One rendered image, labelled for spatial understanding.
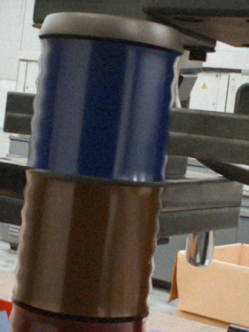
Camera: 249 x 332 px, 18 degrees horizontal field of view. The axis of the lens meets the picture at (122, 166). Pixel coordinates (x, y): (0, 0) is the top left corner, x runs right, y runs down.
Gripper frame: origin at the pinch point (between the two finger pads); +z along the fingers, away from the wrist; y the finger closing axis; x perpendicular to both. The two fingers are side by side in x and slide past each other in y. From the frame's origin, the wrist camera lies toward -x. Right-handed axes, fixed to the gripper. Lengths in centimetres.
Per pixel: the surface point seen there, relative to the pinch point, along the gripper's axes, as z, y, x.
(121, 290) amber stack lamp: -3, -40, -34
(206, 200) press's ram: -1.4, -11.4, -18.3
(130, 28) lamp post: -10, -39, -35
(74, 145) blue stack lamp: -7, -40, -33
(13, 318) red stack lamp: -3, -41, -31
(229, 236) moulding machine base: 86, 403, 235
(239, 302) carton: 64, 180, 96
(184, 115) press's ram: -7.2, -18.6, -22.1
